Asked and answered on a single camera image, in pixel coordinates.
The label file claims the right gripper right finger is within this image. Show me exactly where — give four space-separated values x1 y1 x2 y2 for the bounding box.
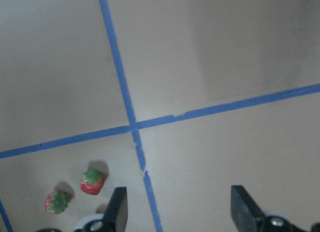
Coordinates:
230 185 265 232

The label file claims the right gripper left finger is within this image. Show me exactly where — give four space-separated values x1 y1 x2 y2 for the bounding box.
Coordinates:
102 187 128 232

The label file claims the red strawberry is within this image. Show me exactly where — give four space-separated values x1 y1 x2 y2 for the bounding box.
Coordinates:
80 169 105 195
44 190 71 214

